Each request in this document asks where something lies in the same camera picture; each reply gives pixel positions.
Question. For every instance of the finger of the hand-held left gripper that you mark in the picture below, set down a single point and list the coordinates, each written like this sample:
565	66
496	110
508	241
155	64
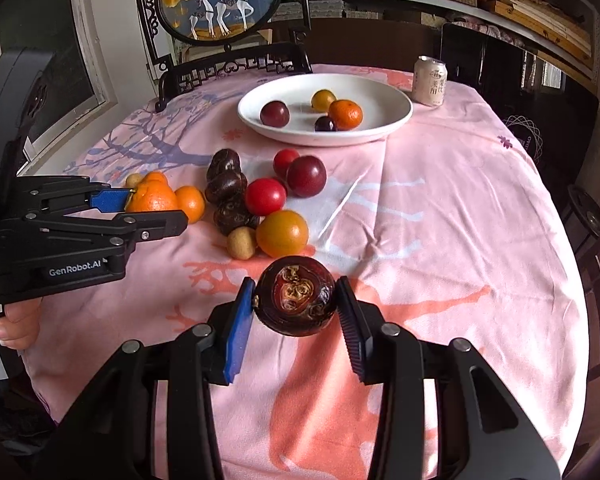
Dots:
107	200
150	225

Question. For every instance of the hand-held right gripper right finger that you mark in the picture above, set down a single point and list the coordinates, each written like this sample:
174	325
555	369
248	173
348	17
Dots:
351	332

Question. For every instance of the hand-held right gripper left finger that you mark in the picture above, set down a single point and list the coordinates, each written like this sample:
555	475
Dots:
240	332

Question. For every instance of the knobbed orange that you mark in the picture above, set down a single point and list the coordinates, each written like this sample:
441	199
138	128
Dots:
152	197

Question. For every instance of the dark brown mangosteen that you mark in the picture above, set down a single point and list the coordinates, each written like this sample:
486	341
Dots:
296	295

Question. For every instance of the white plate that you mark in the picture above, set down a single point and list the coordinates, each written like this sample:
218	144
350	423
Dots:
290	130

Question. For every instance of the person's left hand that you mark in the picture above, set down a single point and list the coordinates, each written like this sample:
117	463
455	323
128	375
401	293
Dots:
20	325

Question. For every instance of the small tan longan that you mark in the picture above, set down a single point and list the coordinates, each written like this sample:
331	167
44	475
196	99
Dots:
134	180

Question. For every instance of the orange tangerine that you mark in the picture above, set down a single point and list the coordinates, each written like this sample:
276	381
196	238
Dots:
191	204
346	113

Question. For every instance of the dark brown water chestnut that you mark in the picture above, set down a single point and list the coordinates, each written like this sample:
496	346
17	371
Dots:
232	216
225	188
223	164

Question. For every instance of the large yellow orange plum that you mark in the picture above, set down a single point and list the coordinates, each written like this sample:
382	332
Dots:
281	233

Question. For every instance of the bright red plum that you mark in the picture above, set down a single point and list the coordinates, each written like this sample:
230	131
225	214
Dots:
265	196

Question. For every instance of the pink printed tablecloth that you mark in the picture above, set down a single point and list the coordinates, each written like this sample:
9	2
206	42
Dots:
455	240

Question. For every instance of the small red plum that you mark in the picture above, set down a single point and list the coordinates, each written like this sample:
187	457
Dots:
284	160

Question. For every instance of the dark red plum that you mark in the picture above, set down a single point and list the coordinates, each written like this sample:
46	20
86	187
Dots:
274	113
307	175

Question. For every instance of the small dark purple grape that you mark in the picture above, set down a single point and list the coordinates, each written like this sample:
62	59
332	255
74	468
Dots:
324	124

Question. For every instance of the small yellow plum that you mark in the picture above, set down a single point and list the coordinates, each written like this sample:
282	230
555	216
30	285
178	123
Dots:
322	99

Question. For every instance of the dark wooden chair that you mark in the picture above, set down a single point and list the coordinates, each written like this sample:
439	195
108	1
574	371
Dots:
597	270

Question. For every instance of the beige drink can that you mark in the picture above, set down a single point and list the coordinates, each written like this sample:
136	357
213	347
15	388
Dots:
429	81

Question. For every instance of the dark cabinet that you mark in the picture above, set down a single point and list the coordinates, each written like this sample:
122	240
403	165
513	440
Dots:
530	100

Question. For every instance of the white window frame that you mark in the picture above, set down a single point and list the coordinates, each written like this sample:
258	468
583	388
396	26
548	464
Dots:
87	70

